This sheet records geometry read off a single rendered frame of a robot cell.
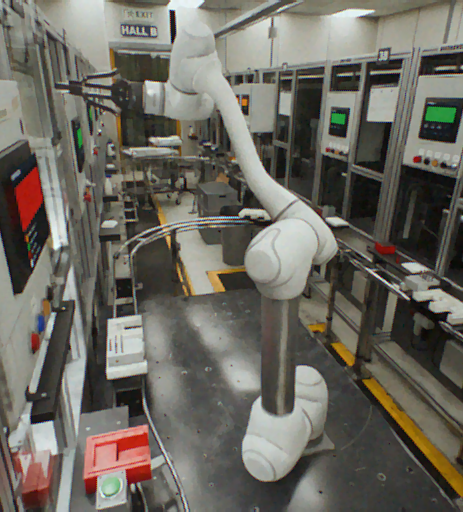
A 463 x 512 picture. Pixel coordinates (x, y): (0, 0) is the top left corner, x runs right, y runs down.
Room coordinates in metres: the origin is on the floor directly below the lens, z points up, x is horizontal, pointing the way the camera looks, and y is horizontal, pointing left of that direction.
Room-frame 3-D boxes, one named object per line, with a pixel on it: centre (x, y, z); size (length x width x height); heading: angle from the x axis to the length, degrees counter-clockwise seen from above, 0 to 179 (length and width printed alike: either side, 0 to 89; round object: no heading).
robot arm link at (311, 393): (1.08, -0.25, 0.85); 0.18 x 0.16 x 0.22; 147
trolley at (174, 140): (7.97, 1.31, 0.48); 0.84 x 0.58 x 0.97; 24
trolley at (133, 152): (6.63, 1.36, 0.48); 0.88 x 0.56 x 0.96; 124
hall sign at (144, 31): (9.20, 1.93, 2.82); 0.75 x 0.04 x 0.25; 106
